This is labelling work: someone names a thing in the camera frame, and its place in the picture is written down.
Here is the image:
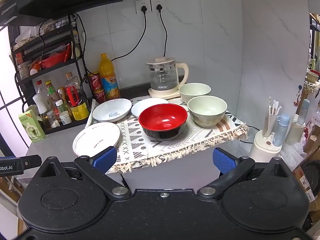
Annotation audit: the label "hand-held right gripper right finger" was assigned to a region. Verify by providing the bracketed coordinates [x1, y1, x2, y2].
[197, 147, 293, 198]

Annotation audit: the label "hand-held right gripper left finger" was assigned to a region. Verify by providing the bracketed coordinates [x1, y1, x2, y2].
[37, 146, 132, 197]

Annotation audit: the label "white plate with thin rim line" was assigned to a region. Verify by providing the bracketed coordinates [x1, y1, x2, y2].
[72, 122, 121, 157]

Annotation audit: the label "white plate with blue print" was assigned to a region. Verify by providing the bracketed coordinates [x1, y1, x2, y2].
[92, 99, 132, 123]

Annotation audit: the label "plain white plate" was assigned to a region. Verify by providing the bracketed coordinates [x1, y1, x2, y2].
[131, 98, 169, 118]

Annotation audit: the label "red and black bowl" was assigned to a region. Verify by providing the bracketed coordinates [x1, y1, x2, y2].
[139, 103, 188, 141]

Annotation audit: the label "white chopstick holder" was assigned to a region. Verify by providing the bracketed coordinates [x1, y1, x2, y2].
[249, 129, 282, 164]

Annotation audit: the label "green and white box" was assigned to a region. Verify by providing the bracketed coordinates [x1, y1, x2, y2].
[18, 109, 46, 143]

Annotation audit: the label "yellow tin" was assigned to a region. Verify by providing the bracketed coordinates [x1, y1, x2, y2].
[70, 104, 90, 121]

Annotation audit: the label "small jar with white lid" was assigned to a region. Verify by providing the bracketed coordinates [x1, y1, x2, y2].
[59, 111, 72, 125]

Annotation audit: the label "red drink can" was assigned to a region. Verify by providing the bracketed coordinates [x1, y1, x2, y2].
[88, 72, 103, 92]
[93, 89, 107, 103]

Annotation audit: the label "bundle of white chopsticks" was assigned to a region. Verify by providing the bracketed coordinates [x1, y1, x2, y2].
[266, 96, 283, 137]

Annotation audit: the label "light blue bottle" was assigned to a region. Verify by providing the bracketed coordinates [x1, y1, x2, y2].
[272, 114, 290, 147]

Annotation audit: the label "white plastic bag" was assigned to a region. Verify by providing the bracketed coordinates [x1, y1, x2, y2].
[280, 142, 304, 165]

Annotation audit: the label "white squeeze bottle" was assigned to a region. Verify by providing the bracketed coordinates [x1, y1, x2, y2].
[33, 94, 49, 128]

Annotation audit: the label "red kitchen tool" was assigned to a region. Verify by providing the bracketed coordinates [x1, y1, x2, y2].
[65, 85, 80, 107]

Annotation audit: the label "cream appliance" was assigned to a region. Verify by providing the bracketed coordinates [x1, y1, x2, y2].
[285, 114, 307, 144]

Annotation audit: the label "colourful toy bottles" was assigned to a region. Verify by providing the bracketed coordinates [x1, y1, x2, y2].
[99, 53, 120, 101]

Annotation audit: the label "sauce bottle with yellow cap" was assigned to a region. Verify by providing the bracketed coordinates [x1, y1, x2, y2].
[46, 80, 60, 105]

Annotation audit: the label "sauce bottle with red cap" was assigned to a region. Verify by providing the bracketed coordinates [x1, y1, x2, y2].
[36, 80, 49, 98]

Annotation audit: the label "clear oil bottle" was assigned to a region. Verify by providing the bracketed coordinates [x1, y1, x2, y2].
[65, 72, 82, 98]

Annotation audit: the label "cream kettle base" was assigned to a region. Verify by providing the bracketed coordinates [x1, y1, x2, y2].
[148, 82, 188, 99]

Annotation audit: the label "cardboard box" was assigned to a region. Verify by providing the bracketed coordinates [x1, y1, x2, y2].
[292, 166, 320, 204]

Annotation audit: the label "grey blue bottle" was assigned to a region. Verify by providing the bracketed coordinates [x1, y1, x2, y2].
[296, 99, 310, 125]

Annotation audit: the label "black metal storage rack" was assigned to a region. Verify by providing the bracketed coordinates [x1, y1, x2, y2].
[7, 14, 94, 134]

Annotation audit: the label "glass jar with beige lid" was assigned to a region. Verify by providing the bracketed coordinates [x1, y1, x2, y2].
[146, 57, 189, 92]

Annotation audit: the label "red plastic basin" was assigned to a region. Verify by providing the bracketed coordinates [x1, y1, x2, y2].
[41, 49, 70, 69]

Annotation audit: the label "bowl on side shelf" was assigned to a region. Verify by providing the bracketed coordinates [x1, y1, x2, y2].
[306, 70, 320, 83]

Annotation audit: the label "thin black cable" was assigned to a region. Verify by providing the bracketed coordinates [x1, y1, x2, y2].
[240, 125, 260, 144]

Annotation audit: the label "black power cable with plug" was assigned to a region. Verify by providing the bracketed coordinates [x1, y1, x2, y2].
[111, 5, 148, 62]
[155, 3, 168, 57]

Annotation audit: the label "white wall socket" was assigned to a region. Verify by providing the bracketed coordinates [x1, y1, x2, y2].
[151, 0, 165, 13]
[135, 0, 152, 15]

